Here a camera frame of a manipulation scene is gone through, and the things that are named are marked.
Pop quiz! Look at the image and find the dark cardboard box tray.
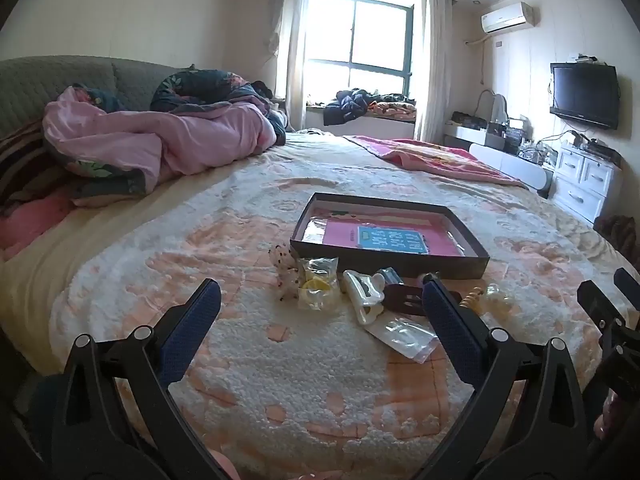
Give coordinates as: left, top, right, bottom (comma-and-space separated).
290, 191, 491, 281

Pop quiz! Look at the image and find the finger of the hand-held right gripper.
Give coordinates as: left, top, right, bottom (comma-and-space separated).
576, 280, 623, 333
614, 267, 640, 308

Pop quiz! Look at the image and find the small clear plastic bag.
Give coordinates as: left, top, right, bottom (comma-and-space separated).
304, 216, 331, 243

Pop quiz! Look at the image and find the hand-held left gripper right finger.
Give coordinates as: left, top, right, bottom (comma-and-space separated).
415, 274, 588, 480

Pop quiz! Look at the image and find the beige spiral hair tie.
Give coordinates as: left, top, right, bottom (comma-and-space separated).
459, 287, 483, 317

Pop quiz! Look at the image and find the dark blue jacket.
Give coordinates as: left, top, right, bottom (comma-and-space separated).
322, 88, 373, 126

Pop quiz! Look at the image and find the white air conditioner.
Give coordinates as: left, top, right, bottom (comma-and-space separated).
481, 1, 536, 36

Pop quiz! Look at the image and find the dark brown cloth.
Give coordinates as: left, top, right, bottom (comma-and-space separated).
595, 215, 638, 256

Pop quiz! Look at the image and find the brown hair clip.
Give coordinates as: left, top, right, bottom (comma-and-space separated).
385, 284, 431, 317

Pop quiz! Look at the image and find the white desk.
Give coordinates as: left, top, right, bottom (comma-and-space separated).
442, 122, 556, 193

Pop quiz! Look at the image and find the pink patterned blanket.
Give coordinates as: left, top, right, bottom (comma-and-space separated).
342, 135, 531, 191

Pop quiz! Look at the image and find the window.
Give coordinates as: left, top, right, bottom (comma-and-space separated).
305, 0, 416, 101

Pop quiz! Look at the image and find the black flat television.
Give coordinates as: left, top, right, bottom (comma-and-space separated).
550, 62, 621, 131

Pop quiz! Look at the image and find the grey quilted headboard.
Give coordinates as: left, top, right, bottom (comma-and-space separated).
0, 55, 193, 141

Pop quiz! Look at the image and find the white drawer dresser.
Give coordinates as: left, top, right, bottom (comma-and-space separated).
547, 140, 623, 223

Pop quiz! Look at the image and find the pink booklet with blue label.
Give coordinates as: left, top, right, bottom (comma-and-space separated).
320, 212, 463, 258

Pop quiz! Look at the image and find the pink pillow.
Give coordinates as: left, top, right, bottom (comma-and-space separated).
0, 192, 76, 261

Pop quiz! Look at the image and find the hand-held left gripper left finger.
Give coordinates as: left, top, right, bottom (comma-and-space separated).
50, 277, 226, 480

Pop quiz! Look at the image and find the white window seat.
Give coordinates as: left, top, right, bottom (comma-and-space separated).
305, 105, 418, 140

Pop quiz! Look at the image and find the white hair claw clip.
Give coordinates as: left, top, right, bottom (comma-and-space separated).
342, 269, 388, 325

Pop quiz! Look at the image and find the clear plastic packet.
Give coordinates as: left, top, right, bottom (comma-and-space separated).
364, 317, 441, 361

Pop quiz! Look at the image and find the striped brown blanket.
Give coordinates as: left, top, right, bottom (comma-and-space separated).
0, 120, 73, 211

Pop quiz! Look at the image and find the clear bag of cream accessories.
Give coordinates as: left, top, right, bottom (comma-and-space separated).
477, 282, 516, 316

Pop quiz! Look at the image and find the black set-top box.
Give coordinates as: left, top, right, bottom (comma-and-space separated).
575, 137, 621, 161

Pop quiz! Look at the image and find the pink floral duvet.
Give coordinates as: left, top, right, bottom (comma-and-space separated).
42, 70, 288, 198

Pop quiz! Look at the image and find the pink dotted fabric scrunchie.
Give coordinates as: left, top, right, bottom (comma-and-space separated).
269, 244, 303, 301

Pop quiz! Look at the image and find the bag of yellow hair ties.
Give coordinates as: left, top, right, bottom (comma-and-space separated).
297, 256, 341, 313

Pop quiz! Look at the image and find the white sheer curtain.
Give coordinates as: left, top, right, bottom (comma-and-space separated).
412, 0, 456, 146
272, 0, 313, 131

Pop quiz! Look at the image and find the colourful patterned cloth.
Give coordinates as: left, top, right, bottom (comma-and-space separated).
370, 100, 418, 116

